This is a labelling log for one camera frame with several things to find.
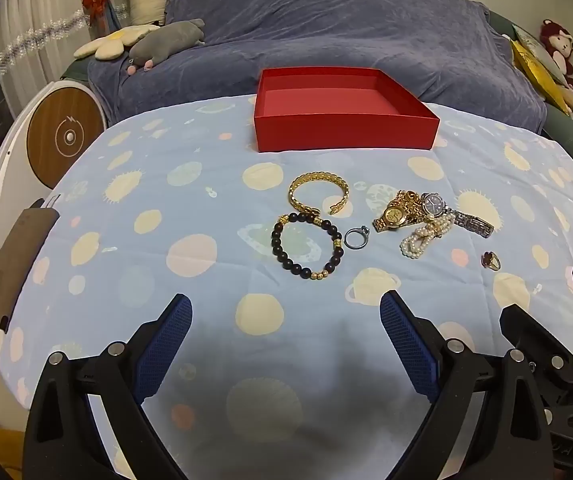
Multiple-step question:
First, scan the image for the gold bangle bracelet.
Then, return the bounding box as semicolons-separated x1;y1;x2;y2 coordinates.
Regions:
288;172;350;216

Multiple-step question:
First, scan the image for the brown flat cover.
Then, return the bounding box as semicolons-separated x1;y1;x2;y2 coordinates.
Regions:
0;207;60;333

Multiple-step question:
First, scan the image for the grey-green cushion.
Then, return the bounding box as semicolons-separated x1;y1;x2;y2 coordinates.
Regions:
511;24;567;86

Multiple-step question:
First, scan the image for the gold wristwatch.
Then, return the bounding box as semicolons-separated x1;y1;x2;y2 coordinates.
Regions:
373;197;420;233

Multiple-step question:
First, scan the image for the silver ring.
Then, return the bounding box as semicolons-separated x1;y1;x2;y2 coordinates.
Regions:
344;225;370;250

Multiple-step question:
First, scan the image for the white appliance with wooden disc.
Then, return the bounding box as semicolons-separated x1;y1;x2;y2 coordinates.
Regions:
0;80;107;411

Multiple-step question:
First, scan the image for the red cardboard box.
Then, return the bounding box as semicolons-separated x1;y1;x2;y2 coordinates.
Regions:
253;66;440;153

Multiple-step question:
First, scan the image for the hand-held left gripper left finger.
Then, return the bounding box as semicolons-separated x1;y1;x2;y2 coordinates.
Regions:
24;294;193;480

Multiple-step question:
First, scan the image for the black bead bracelet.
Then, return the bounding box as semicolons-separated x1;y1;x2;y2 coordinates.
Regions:
271;213;343;281

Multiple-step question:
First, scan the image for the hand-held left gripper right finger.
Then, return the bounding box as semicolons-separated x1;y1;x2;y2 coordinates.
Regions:
379;290;552;480

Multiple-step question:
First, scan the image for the pearl bracelet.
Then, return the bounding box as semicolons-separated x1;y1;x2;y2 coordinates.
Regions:
399;211;456;260

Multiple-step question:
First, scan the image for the red bow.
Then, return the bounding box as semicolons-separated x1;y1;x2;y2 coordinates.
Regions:
84;0;112;26

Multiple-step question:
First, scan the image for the red monkey plush toy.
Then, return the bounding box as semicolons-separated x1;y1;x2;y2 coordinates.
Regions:
539;19;573;91

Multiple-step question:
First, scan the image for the white curtain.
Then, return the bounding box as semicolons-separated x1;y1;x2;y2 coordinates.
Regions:
0;0;127;111

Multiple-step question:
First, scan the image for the silver wristwatch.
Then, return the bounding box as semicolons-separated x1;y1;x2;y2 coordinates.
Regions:
419;192;495;238

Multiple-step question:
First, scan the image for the light blue planet-print tablecloth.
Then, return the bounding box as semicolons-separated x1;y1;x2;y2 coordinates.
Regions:
0;92;573;480

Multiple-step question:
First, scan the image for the yellow cushion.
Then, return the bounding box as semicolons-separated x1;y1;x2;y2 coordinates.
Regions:
511;40;572;113

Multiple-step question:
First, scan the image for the grey plush toy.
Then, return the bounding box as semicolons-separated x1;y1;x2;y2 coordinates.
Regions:
127;19;206;70

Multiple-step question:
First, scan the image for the blue-grey blanket covered sofa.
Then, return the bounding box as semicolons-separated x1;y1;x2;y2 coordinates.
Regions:
89;0;547;133

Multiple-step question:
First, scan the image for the cream flower cushion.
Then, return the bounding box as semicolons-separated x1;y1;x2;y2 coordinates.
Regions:
74;24;160;61

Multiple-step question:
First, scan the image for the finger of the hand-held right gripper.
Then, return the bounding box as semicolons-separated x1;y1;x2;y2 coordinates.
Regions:
499;305;573;368

